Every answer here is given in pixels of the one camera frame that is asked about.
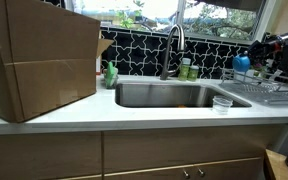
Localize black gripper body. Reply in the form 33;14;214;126
259;32;287;69

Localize blue plastic bowl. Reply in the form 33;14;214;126
232;54;252;73

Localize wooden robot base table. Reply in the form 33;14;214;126
263;148;288;180

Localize metal dish drying rack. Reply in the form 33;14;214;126
218;68;288;107

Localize clear plastic cup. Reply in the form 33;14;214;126
212;95;234;116

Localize short green soap bottle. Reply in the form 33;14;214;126
187;64;200;83

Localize tall green soap bottle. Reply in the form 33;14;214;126
178;57;192;82

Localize brushed metal gooseneck faucet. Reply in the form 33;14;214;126
159;23;186;81

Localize stainless steel sink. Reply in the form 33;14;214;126
114;81;253;109

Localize kitchen window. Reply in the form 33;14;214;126
65;0;272;43

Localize wooden kitchen cabinet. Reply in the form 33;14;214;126
0;124;285;180

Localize brown cardboard box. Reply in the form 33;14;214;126
0;0;115;124

